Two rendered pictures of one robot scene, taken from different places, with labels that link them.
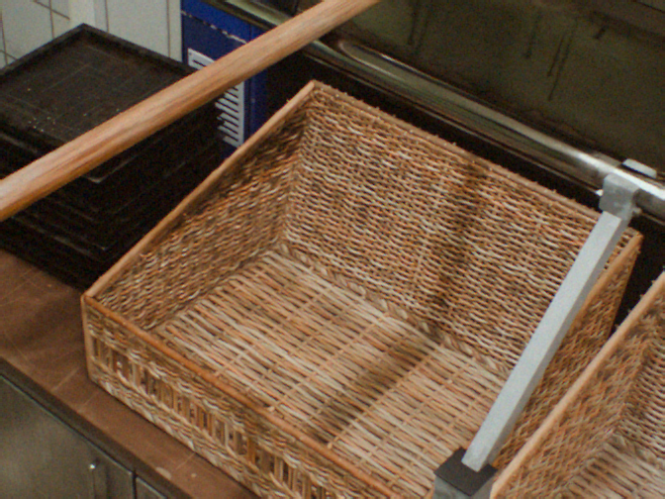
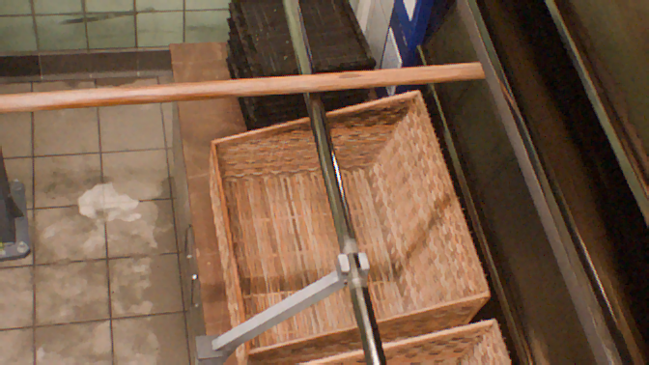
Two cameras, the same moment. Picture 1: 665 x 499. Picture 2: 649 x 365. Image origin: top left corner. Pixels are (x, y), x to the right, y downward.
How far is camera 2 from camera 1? 0.97 m
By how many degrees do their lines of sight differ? 27
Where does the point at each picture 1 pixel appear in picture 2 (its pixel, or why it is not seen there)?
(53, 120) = (268, 37)
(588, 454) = not seen: outside the picture
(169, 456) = (207, 246)
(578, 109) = (493, 202)
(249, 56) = (242, 87)
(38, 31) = not seen: outside the picture
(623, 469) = not seen: outside the picture
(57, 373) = (198, 170)
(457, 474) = (203, 345)
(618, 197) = (339, 268)
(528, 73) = (486, 164)
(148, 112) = (163, 92)
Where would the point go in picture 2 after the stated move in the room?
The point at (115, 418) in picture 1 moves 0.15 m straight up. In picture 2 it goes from (202, 210) to (203, 169)
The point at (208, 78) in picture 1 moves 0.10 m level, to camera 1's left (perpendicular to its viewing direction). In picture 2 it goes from (209, 89) to (168, 57)
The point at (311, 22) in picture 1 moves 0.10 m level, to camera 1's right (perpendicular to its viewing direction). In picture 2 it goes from (296, 83) to (338, 115)
